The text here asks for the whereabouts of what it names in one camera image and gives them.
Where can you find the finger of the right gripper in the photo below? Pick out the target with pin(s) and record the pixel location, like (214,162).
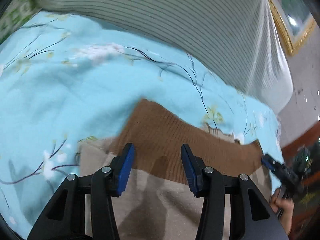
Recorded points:
(271,164)

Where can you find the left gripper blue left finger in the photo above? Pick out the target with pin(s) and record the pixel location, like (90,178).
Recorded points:
(81,207)

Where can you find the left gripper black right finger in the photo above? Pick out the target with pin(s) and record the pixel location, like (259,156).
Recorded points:
(251,215)

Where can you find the beige knit sweater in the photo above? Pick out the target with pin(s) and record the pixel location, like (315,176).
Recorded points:
(157,202)

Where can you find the person's right hand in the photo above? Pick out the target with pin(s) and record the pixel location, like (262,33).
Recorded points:
(287,206)

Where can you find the dark wooden glass cabinet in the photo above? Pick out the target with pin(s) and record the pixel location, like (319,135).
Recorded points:
(305,223)

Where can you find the light blue floral bedsheet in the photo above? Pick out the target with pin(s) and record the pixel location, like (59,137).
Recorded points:
(65,78)

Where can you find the grey striped large pillow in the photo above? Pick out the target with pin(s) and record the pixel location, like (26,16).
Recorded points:
(236,39)

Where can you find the gold framed landscape painting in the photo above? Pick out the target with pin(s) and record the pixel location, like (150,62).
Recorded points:
(294,23)

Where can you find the green white patterned pillow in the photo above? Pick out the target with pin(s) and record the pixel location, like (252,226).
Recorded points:
(17,13)

